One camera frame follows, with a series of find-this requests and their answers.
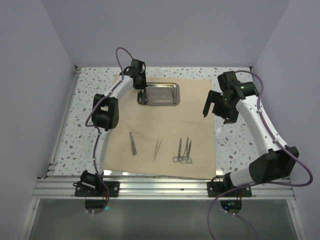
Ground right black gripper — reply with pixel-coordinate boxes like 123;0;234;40
203;89;240;125

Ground steel scalpel handle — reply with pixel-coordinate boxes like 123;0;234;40
137;89;145;104
129;132;137;156

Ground steel surgical scissors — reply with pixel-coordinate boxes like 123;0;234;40
185;141;193;166

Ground steel surgical instrument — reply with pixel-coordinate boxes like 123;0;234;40
152;138;162;163

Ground steel forceps clamp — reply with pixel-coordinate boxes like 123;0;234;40
178;137;189;164

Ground curved steel scissors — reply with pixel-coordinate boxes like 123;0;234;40
172;138;182;163

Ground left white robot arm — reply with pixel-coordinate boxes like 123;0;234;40
80;59;147;197

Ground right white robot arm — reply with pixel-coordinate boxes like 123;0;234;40
202;71;299;197

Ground steel instrument tray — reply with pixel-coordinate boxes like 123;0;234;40
140;82;180;106

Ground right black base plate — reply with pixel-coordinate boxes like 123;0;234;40
206;176;253;198

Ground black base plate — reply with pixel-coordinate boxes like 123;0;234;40
206;176;253;198
73;181;120;198

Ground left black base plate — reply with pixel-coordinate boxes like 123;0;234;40
73;181;120;198

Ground aluminium rail frame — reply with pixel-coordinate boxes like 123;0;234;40
21;67;306;240

